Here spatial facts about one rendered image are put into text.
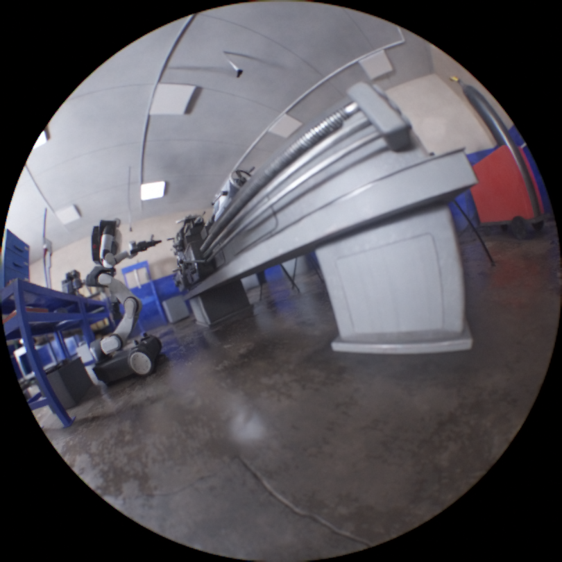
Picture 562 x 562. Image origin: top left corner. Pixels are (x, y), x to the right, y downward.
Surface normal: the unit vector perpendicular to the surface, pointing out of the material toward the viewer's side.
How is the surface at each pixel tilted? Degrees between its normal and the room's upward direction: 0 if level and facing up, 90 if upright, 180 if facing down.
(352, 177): 90
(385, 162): 90
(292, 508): 0
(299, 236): 90
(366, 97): 90
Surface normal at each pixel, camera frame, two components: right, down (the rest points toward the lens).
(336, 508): -0.33, -0.94
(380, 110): -0.69, 0.30
